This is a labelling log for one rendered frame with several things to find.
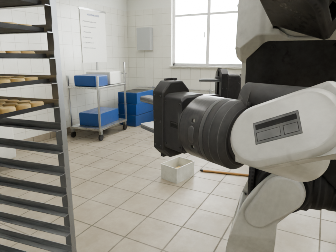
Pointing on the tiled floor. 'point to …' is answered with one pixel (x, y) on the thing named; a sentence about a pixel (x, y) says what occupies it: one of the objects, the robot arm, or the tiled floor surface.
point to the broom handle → (224, 173)
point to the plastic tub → (177, 170)
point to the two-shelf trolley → (98, 107)
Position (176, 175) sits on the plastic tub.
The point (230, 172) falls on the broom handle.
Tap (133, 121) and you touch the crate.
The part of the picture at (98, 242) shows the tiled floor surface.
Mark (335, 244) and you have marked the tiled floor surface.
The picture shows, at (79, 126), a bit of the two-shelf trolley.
